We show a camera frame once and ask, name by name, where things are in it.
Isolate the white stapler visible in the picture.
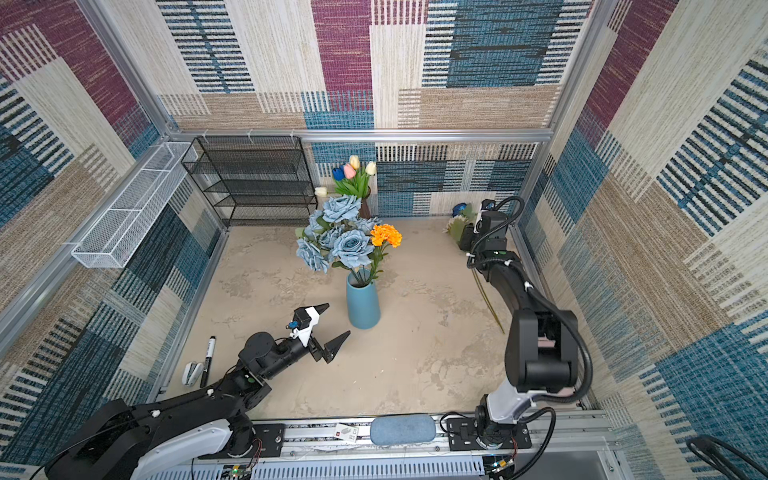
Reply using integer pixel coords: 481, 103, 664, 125
181, 361, 204, 386

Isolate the blue-grey sponge pad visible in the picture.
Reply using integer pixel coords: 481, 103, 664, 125
370, 414, 436, 446

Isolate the white wire mesh basket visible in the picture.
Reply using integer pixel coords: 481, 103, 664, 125
71, 142, 190, 269

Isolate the blue round object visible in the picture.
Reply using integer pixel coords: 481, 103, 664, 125
452, 203, 467, 217

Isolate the red glass vase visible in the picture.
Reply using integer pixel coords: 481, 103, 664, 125
359, 187, 372, 219

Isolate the teal ceramic vase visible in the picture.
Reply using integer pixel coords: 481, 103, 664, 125
346, 273, 381, 330

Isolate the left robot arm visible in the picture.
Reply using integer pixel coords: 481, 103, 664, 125
39, 304, 350, 479

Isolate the white label tag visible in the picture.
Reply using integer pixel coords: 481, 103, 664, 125
334, 423, 359, 444

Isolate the orange marigold stem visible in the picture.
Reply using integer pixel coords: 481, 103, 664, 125
366, 224, 403, 284

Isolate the cream flower stem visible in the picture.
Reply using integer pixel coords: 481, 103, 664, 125
445, 203, 505, 334

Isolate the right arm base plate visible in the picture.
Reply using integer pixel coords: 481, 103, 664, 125
441, 416, 533, 451

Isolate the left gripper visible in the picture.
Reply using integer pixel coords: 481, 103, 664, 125
262, 304, 347, 383

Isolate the blue hydrangea bunch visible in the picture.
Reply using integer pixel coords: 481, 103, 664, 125
296, 195, 379, 287

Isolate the black marker pen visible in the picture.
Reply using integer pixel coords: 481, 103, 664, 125
200, 336, 216, 387

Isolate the black wire shelf rack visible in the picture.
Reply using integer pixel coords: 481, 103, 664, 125
181, 136, 318, 227

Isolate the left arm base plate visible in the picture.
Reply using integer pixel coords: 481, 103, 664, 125
201, 423, 286, 460

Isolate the blue tulip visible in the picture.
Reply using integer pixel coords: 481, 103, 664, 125
332, 167, 354, 195

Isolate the pink tulip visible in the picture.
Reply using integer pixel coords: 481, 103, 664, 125
341, 163, 358, 196

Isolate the black cable loop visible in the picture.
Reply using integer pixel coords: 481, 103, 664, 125
685, 434, 768, 480

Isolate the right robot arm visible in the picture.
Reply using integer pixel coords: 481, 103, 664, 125
460, 196, 594, 448

